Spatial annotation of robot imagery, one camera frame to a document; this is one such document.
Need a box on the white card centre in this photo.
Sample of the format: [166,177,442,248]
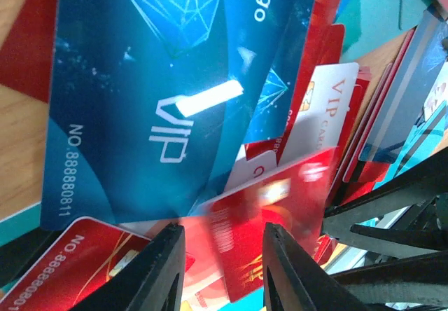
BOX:
[224,62,360,191]

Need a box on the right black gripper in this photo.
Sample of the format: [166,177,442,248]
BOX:
[323,153,447,306]

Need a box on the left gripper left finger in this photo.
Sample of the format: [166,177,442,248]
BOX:
[72,223,186,310]

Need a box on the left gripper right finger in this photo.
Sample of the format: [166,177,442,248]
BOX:
[262,223,368,310]

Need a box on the blue striped card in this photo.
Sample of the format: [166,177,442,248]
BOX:
[359,12,447,163]

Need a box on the blue card centre pile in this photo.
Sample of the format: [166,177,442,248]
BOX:
[40,0,314,230]

